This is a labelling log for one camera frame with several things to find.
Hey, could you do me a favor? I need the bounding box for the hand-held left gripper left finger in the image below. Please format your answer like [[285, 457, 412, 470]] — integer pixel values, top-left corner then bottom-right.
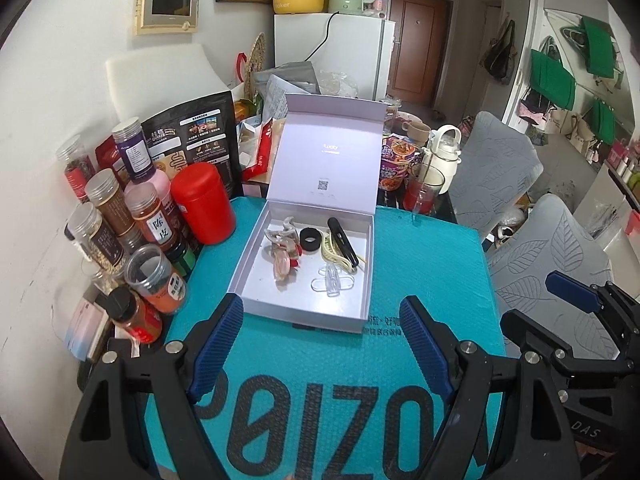
[[65, 292, 246, 480]]

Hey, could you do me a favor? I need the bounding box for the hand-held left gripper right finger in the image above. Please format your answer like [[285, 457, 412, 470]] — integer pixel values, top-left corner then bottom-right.
[[399, 295, 581, 480]]

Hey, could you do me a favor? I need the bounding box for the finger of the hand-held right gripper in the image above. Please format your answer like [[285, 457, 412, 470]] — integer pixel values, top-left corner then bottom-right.
[[546, 271, 640, 331], [500, 310, 631, 386]]

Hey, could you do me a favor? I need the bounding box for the pink round compact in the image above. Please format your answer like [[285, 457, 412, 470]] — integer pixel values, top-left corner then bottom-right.
[[272, 250, 301, 285]]

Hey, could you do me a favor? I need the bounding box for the clear plastic hair clip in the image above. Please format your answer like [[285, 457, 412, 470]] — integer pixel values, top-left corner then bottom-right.
[[312, 266, 356, 297]]

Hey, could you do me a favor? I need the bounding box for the beige translucent claw clip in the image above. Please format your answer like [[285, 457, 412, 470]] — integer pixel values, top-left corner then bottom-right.
[[263, 217, 301, 261]]

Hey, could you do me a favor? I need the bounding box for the cream hair clip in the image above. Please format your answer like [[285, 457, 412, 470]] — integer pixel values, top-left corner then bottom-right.
[[320, 232, 358, 273]]

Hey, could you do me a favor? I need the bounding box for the black banana hair clip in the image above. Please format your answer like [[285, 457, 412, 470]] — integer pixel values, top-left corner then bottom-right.
[[327, 216, 362, 267]]

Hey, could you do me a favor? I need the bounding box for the black hair tie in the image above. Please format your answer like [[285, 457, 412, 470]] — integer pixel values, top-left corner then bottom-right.
[[299, 227, 325, 253]]

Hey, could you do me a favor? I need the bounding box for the white gift box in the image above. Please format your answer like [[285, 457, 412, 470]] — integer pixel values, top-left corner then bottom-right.
[[226, 93, 385, 335]]

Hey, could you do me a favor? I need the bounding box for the grey leaf-pattern chair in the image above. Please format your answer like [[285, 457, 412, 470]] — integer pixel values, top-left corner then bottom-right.
[[485, 194, 613, 361], [447, 111, 544, 238]]

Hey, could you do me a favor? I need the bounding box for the teal printed bubble mailer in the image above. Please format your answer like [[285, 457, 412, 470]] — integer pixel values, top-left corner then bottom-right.
[[144, 196, 506, 480]]

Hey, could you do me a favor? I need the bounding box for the white pink card box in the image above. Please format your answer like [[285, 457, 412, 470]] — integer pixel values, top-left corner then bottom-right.
[[65, 297, 108, 361]]

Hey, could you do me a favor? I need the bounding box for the row of cosmetic bottles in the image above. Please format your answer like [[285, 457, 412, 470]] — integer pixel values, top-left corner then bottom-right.
[[600, 137, 640, 191]]

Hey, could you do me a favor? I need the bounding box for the red plastic canister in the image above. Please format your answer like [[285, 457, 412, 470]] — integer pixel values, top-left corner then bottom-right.
[[171, 162, 237, 246]]

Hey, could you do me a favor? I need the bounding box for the glass of red drink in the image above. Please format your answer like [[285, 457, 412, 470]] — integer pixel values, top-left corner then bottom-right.
[[402, 162, 446, 216]]

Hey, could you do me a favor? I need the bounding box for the group of clear spice jars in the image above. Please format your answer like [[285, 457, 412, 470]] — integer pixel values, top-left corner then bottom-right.
[[56, 116, 188, 346]]

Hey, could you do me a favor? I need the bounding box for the pink bottle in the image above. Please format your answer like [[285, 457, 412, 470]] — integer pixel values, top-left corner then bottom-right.
[[145, 170, 181, 226]]

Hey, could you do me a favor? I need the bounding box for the white thermos jug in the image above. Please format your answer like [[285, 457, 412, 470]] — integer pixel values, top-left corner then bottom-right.
[[425, 125, 463, 193]]

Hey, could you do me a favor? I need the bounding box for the instant noodle cup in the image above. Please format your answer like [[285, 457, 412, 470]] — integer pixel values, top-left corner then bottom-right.
[[379, 135, 421, 191]]

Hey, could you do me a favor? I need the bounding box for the red snack packet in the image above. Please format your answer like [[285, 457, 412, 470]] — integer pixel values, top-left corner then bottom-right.
[[242, 117, 286, 181]]

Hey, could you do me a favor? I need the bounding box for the green tote bag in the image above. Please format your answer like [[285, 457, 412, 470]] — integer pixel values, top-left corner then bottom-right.
[[530, 49, 576, 111]]

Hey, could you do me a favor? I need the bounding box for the beige mug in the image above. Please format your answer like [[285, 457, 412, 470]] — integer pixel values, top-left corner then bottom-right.
[[397, 121, 432, 145]]

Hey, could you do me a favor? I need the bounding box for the black snack pouch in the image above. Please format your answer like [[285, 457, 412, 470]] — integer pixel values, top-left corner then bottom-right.
[[141, 91, 237, 196]]

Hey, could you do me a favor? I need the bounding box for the dark hanging handbag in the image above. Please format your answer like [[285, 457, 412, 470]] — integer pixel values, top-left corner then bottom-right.
[[482, 20, 517, 86]]

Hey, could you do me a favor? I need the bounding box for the white foam board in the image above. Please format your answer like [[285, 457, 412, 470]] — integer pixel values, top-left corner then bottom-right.
[[105, 44, 231, 116]]

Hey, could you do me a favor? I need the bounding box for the grey plastic bag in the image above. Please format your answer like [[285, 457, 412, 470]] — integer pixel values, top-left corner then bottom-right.
[[252, 61, 321, 96]]

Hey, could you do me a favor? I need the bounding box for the brown door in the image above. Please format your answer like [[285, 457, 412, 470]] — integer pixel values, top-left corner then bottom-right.
[[387, 0, 453, 108]]

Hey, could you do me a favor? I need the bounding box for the round woven mat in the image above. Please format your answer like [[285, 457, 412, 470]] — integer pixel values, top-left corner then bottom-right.
[[248, 32, 266, 73]]

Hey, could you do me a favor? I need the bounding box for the white mini fridge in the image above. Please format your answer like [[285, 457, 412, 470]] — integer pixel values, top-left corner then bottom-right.
[[273, 11, 397, 103]]

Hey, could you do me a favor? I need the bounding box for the black power cable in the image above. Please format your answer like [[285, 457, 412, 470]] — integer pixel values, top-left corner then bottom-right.
[[305, 12, 336, 63]]

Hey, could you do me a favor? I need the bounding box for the beige wall intercom panel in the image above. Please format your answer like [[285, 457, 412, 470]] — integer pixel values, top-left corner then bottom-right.
[[134, 0, 200, 36]]

